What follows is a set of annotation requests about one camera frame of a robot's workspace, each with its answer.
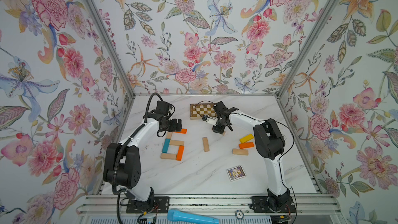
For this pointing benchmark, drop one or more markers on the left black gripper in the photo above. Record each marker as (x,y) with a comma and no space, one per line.
(174,128)

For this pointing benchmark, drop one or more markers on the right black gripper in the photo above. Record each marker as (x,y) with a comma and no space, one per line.
(219,130)

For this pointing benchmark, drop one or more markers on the natural block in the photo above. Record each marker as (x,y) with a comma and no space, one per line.
(176,143)
(206,144)
(169,135)
(168,156)
(241,152)

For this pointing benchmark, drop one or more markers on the orange block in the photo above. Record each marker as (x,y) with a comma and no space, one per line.
(246,145)
(180,153)
(183,131)

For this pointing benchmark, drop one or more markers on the teal wooden block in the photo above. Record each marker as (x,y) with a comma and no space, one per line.
(166,146)

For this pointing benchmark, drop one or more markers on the orange block front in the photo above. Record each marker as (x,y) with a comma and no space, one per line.
(180,153)

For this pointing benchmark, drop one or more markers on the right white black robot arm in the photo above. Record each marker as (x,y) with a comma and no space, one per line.
(270,145)

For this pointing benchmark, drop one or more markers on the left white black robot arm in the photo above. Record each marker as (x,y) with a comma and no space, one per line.
(122,167)

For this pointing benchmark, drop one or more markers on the wooden chessboard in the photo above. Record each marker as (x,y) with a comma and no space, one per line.
(197,111)

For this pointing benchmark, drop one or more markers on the yellow block upper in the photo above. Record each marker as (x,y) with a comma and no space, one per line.
(246,138)

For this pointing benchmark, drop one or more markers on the playing card box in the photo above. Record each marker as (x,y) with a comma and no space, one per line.
(236,173)

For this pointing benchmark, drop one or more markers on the blue microphone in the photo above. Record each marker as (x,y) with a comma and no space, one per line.
(178,216)

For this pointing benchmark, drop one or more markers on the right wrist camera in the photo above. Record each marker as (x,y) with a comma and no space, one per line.
(210,120)

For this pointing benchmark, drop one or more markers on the aluminium front rail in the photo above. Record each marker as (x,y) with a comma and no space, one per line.
(212,205)

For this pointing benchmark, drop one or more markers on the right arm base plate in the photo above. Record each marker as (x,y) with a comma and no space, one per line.
(265,204)

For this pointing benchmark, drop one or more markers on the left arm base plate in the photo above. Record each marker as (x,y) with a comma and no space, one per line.
(159,205)

